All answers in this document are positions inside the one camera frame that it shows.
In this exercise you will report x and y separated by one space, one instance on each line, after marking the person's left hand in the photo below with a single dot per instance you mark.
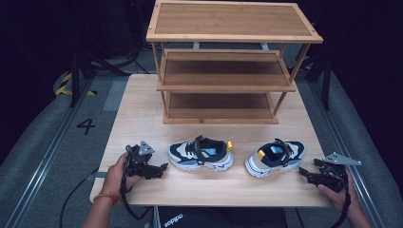
114 180

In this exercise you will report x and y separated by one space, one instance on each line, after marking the person's right hand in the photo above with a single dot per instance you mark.
343 198

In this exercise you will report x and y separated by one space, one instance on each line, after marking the navy and beige sneaker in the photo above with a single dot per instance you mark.
274 158
199 155

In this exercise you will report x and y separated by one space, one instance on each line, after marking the wooden three-tier shoe rack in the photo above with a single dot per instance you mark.
233 20

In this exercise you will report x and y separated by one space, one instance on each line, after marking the metal floor rail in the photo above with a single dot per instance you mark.
47 155
348 133

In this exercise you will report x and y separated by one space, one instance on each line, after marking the yellow and black floor tape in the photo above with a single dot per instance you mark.
65 90

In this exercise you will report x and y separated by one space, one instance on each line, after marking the white table leg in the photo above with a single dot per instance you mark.
156 218

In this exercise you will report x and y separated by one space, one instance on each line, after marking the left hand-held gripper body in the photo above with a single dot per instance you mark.
139 160

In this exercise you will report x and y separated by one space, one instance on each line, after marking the person's black clothing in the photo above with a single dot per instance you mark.
221 218

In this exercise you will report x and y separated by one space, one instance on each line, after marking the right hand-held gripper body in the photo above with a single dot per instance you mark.
332 177

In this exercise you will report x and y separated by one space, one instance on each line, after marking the black metal stand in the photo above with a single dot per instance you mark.
75 79

